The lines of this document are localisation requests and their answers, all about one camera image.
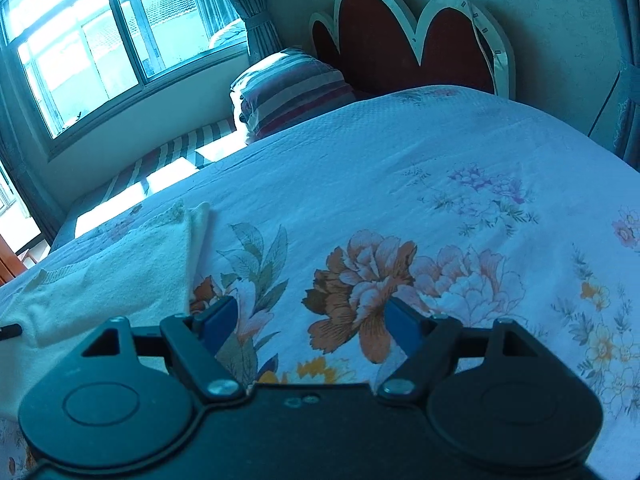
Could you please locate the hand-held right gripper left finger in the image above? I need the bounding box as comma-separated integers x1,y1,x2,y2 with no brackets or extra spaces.
75,296,247,403

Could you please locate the large window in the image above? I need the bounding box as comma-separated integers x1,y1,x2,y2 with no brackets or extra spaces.
0,0,251,155

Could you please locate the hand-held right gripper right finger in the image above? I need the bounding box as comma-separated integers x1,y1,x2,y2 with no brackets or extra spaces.
376,296,543,405

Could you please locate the striped pillow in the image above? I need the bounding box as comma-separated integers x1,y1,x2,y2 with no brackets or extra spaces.
230,47,357,146

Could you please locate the floral bed sheet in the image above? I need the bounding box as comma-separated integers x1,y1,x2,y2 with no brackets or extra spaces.
0,85,640,480

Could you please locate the cream knitted sweater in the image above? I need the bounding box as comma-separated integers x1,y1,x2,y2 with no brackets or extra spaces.
0,201,212,421

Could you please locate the dark patterned curtain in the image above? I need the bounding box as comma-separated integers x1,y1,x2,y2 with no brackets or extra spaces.
590,0,640,167

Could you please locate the white quilt on windowsill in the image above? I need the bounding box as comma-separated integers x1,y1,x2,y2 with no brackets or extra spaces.
207,17,249,52

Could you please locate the brown wooden door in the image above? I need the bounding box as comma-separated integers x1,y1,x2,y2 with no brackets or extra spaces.
0,232,27,287

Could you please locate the red and white headboard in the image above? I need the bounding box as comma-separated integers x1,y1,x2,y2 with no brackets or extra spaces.
309,0,517,101

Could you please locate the long white cable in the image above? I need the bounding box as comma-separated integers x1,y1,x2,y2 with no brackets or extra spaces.
451,0,503,68

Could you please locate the blue window curtain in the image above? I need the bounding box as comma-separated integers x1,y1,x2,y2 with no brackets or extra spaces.
206,0,284,64

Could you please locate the black cable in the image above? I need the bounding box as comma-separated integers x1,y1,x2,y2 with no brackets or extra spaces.
587,74,622,137

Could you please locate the striped mattress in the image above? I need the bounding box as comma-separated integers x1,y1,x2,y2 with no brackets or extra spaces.
50,119,251,251

